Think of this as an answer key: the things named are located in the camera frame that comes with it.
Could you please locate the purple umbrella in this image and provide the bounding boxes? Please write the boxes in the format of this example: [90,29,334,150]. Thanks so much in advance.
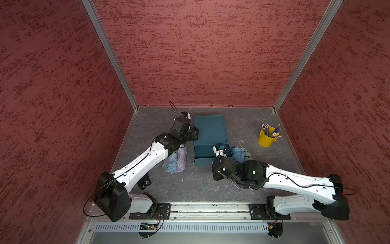
[176,144,188,173]

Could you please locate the blue umbrella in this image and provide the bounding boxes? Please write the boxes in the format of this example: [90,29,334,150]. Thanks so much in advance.
[162,152,178,173]
[232,147,246,164]

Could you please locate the teal drawer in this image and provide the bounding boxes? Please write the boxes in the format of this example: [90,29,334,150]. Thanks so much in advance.
[194,144,218,166]

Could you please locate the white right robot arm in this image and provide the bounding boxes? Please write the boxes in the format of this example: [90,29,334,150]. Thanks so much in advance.
[212,156,350,221]

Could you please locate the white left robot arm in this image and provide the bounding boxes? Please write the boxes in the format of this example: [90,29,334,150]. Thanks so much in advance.
[92,112,199,222]

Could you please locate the green folded umbrella right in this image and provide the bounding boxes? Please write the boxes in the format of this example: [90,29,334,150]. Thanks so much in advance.
[239,140,252,162]

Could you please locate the teal drawer cabinet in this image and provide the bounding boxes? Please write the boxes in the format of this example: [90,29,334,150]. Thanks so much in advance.
[194,115,229,145]

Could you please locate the yellow pen cup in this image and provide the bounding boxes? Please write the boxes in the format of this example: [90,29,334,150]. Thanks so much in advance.
[258,130,279,147]

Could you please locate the pens in cup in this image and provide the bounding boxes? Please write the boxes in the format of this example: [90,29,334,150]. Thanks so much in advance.
[262,123,280,138]

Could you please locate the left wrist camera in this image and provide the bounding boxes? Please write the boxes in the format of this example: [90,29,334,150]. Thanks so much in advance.
[180,111,191,120]

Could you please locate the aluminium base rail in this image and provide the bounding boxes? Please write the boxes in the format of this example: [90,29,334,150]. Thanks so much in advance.
[86,202,328,222]

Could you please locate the aluminium left corner post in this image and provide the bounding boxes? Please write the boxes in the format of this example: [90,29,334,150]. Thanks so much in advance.
[82,0,139,112]

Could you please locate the aluminium corner post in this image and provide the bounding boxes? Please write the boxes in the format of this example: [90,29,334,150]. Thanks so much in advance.
[82,0,139,112]
[273,0,343,113]

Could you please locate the aluminium right corner post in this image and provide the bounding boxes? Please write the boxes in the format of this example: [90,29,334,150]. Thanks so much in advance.
[273,0,343,113]

